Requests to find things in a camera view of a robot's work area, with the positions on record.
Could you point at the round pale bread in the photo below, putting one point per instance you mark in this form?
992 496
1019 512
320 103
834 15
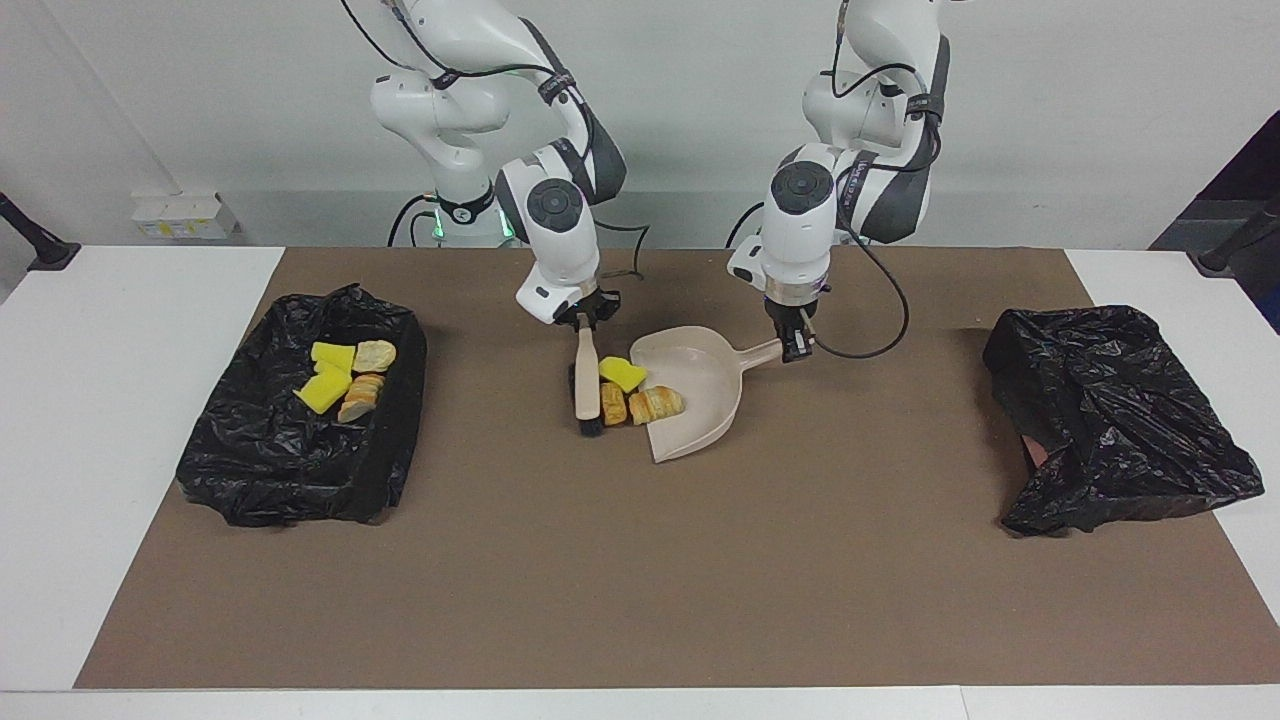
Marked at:
375 355

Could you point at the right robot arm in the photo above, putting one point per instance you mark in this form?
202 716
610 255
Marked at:
470 35

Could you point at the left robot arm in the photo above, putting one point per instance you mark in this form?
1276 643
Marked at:
800 240

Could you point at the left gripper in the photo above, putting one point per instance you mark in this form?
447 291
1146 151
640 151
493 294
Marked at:
792 315

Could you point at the small brown bread piece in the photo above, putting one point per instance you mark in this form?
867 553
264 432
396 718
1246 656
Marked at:
613 404

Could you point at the beige plastic dustpan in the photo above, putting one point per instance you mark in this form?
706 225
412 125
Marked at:
700 385

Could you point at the beige brush with black bristles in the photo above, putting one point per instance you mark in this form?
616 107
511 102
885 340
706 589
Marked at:
588 380

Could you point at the black stand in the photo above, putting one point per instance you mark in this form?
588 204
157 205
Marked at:
40 245
1235 245

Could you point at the striped bread roll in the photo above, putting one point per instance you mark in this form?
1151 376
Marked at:
658 404
362 397

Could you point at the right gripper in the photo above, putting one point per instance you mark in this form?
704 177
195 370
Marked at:
600 305

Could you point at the white socket box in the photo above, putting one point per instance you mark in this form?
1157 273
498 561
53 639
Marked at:
185 217

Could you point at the bin with black bag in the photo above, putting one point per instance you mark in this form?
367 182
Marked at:
1110 420
250 470

